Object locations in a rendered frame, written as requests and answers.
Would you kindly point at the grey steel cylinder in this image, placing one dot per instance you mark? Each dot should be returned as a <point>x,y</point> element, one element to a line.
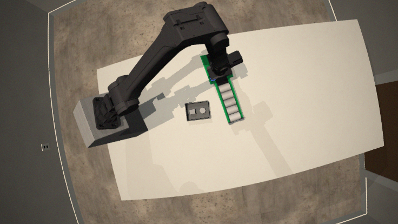
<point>227,94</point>
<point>224,87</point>
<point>235,116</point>
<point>232,109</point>
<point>229,102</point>

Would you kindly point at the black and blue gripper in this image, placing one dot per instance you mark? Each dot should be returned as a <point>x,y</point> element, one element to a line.
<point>214,75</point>

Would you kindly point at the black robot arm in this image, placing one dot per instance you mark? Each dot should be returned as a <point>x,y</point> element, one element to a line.
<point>199,24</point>

